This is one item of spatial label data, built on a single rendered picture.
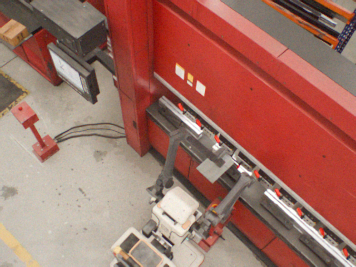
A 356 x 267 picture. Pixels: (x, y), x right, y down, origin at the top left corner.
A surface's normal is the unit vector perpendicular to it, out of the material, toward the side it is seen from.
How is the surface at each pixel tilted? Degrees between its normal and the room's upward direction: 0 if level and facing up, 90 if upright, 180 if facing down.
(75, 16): 0
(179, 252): 0
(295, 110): 90
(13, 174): 0
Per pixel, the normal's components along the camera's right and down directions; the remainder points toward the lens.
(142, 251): 0.04, -0.49
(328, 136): -0.72, 0.59
